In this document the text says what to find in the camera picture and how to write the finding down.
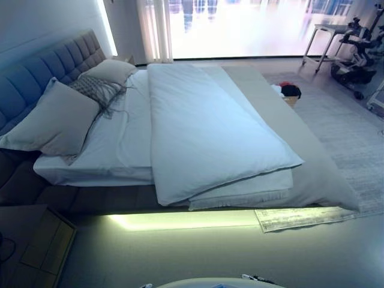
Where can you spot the white duvet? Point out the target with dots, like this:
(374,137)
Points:
(195,120)

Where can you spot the beige bed throw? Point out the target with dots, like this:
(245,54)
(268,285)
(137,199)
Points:
(300,144)

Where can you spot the white garment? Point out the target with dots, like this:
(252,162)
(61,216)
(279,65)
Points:
(276,90)

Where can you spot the small light wooden nightstand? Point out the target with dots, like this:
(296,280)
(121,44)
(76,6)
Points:
(127,59)

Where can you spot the cardboard box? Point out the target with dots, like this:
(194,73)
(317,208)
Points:
(291,101)

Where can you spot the red garment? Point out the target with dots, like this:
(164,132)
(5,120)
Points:
(283,84)

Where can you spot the small beige pillow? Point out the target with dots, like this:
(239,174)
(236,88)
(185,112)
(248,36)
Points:
(111,70)

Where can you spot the black garment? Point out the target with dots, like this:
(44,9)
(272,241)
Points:
(291,91)

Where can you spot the grey knit fringed cushion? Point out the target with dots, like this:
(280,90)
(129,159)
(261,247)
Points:
(90,87)

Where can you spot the cream vertical curtain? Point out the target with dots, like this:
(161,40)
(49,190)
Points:
(156,30)

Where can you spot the large bright window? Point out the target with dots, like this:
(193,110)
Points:
(240,30)

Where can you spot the robot white torso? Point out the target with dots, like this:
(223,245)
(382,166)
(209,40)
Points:
(210,283)

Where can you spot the large beige pillow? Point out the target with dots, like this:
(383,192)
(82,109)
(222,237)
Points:
(51,126)

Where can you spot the grey patterned rug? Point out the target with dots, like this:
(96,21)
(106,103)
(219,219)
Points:
(345,135)

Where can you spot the dark wooden nightstand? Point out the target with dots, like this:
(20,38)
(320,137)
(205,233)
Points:
(45,240)

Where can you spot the white metal rack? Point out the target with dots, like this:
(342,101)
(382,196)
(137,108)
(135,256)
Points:
(378,100)

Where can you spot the white metal frame table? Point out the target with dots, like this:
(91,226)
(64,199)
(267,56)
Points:
(330,27)

